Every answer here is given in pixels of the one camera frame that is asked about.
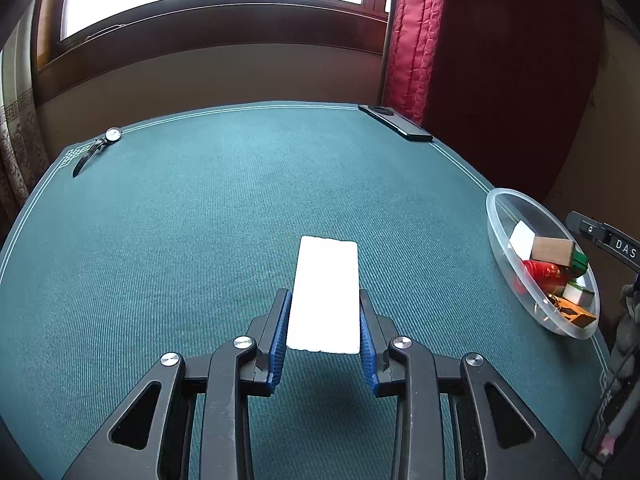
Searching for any green tin box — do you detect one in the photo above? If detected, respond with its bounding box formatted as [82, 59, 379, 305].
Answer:
[570, 249, 589, 278]

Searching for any small tan wooden block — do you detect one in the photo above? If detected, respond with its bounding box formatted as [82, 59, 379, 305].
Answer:
[530, 236, 575, 266]

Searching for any white striped triangular block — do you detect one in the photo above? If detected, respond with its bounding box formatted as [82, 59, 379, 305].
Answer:
[286, 236, 360, 354]

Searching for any red Skittles candy can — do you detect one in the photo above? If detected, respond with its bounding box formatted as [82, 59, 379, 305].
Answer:
[523, 260, 572, 295]

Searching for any green white mahjong tile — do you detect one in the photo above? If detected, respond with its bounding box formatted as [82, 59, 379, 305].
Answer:
[562, 281, 594, 310]

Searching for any long white wooden block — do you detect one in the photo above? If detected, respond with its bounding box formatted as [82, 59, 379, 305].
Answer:
[509, 221, 536, 261]

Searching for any orange striped triangular block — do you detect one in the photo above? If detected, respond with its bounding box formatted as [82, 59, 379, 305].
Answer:
[549, 295, 597, 328]

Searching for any grey gloved right hand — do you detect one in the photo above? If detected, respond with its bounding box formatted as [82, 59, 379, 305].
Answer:
[604, 284, 639, 452]

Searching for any clear plastic bowl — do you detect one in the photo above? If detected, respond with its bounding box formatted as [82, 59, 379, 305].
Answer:
[486, 188, 598, 340]

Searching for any black smartphone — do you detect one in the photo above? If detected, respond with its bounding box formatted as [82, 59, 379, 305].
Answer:
[358, 104, 433, 142]

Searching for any red quilted curtain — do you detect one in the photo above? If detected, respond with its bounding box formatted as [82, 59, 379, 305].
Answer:
[381, 0, 445, 124]

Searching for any beige patterned curtain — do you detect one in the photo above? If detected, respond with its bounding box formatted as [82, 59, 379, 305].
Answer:
[0, 11, 50, 236]

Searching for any brown wooden window frame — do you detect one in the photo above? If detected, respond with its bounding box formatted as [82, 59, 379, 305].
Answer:
[31, 0, 396, 106]

